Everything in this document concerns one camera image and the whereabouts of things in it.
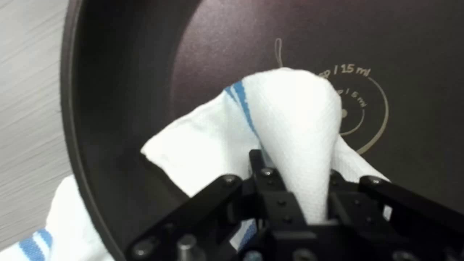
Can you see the white blue-striped towel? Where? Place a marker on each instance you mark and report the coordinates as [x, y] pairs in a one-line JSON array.
[[291, 115], [68, 233]]

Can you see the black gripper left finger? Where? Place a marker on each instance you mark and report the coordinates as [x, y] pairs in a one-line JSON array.
[[277, 207]]

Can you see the black frying pan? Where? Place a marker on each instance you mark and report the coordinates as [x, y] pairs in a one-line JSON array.
[[132, 68]]

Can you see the folded white blue-striped towel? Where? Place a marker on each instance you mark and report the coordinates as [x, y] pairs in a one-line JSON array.
[[68, 233]]

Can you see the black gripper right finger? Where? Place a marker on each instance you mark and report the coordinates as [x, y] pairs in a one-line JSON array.
[[344, 201]]

